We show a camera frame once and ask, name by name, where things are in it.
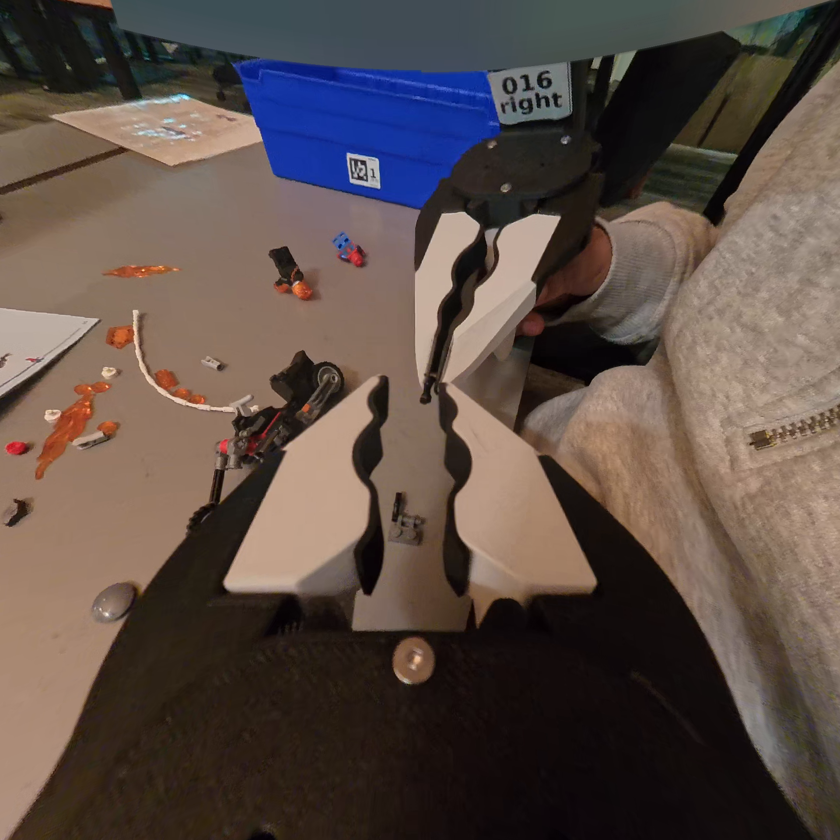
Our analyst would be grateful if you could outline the white lego chain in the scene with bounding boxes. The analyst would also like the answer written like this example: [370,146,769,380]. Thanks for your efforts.
[131,310,240,414]

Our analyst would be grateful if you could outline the person's grey sweatshirt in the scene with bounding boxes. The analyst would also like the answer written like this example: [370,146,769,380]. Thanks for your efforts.
[521,59,840,840]

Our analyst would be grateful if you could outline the large orange flame lego piece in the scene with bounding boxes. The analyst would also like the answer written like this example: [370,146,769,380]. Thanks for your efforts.
[35,381,99,480]

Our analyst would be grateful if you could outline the black and orange lego figure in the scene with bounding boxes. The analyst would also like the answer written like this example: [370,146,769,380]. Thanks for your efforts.
[269,246,315,301]

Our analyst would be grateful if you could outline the person's right forearm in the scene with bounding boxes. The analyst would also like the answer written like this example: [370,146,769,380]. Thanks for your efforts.
[554,200,719,347]

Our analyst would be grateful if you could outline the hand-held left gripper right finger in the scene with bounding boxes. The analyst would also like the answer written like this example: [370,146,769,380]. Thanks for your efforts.
[438,382,598,624]

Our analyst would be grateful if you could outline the wide blue storage bin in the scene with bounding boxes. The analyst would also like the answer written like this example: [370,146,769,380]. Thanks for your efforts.
[235,59,508,210]

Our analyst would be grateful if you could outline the round grey table cap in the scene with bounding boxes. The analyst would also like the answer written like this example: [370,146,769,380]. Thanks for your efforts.
[92,582,137,623]

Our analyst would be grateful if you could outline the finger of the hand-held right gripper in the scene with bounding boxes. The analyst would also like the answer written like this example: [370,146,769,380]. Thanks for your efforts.
[434,213,563,387]
[415,210,488,403]

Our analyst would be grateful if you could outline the white paper sheet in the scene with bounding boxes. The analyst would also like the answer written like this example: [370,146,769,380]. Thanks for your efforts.
[51,95,263,167]

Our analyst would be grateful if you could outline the person's right hand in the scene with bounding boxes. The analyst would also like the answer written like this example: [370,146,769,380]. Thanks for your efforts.
[517,222,615,337]

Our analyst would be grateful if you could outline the lego motorcycle model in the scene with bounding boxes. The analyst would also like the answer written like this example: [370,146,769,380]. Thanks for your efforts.
[187,351,345,532]

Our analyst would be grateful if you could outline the lego instruction booklet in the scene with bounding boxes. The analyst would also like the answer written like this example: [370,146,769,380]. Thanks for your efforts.
[0,308,101,399]

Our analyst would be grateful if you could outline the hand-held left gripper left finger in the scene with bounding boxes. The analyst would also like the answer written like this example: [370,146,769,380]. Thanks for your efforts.
[223,375,389,598]

